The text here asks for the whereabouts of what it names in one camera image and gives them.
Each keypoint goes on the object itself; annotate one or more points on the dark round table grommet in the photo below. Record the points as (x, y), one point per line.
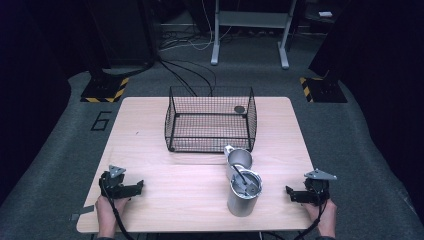
(239, 109)

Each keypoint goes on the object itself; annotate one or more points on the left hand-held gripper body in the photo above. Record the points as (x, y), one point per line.
(111, 186)

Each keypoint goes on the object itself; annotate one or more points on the person's right hand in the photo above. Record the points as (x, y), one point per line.
(328, 218)

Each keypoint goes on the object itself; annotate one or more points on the black cabinet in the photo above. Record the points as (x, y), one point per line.
(123, 30)

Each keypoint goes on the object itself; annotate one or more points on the white metal desk frame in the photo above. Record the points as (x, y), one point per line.
(253, 19)

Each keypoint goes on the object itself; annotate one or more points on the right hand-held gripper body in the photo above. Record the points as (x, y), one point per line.
(316, 190)

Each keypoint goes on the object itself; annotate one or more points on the black straw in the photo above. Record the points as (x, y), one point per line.
(240, 174)

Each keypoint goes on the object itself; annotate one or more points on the tall steel tumbler cup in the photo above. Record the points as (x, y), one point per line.
(241, 203)

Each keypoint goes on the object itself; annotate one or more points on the grey tape piece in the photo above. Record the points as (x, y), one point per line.
(85, 210)

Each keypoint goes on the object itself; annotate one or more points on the black stand with striped base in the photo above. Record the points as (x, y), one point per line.
(321, 90)
(105, 89)

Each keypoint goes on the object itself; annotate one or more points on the small white box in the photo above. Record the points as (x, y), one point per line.
(325, 14)

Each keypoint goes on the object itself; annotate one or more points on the person's left hand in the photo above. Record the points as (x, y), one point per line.
(106, 213)

